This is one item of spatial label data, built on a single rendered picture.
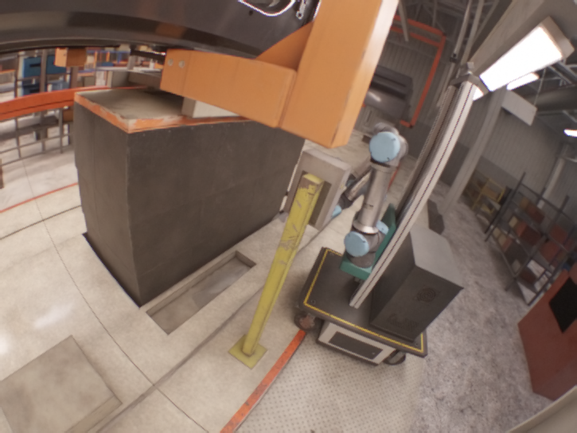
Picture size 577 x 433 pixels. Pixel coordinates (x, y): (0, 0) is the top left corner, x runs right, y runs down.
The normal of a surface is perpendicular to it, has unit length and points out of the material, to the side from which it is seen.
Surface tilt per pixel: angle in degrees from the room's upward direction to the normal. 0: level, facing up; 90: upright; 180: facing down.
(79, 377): 0
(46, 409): 0
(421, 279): 90
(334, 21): 90
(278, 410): 0
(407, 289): 90
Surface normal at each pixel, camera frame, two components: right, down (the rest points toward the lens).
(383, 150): -0.64, 0.07
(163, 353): 0.29, -0.82
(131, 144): 0.83, 0.47
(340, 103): -0.47, 0.33
